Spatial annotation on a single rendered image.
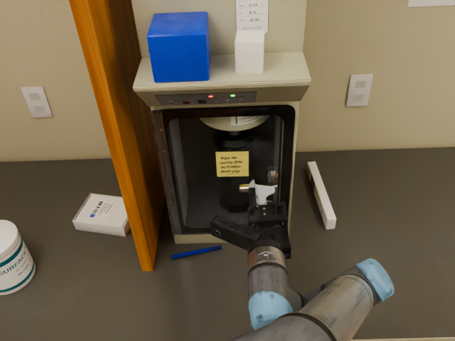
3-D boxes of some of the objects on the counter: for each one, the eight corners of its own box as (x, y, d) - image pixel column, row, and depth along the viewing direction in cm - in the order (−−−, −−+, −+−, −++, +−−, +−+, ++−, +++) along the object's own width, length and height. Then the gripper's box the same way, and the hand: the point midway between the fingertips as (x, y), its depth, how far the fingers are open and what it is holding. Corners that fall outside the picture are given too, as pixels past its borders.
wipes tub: (-4, 256, 124) (-26, 219, 114) (42, 255, 124) (24, 218, 114) (-24, 296, 114) (-50, 260, 104) (26, 295, 114) (5, 258, 104)
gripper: (290, 269, 91) (281, 197, 107) (291, 237, 85) (280, 166, 101) (249, 272, 92) (245, 199, 108) (246, 240, 85) (242, 168, 101)
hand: (250, 187), depth 103 cm, fingers closed, pressing on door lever
